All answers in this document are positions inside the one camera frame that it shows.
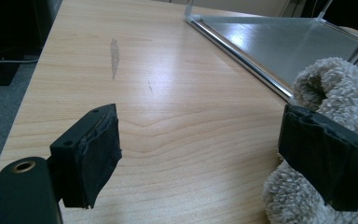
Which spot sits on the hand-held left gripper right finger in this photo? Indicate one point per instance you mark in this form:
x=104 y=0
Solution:
x=329 y=155

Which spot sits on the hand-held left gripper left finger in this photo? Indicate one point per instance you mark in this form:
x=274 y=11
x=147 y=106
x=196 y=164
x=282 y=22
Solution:
x=84 y=155

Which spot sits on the white fluffy towel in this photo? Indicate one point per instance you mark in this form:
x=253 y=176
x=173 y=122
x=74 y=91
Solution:
x=338 y=81

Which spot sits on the grey metal shelf rack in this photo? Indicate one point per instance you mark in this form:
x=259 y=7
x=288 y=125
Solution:
x=276 y=40

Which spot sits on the black stand base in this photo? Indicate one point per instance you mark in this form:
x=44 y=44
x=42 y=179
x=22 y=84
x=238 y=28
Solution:
x=0 y=73

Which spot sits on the black cabinet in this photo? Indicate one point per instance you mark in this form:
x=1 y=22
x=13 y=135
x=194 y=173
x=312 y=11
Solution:
x=48 y=18

